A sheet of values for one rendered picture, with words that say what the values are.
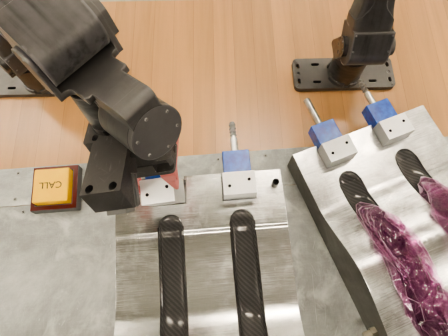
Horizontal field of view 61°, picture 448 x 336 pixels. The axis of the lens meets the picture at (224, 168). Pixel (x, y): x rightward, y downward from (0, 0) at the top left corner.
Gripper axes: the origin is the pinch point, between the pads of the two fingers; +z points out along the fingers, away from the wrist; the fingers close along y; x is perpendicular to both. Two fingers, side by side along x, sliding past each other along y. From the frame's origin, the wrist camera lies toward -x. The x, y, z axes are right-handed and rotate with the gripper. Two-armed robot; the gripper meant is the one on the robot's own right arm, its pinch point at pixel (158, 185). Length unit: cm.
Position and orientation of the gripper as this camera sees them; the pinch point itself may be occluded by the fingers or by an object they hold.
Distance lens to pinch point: 55.0
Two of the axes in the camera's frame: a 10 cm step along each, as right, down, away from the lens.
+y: 9.8, -1.4, -1.5
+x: -0.2, -8.0, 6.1
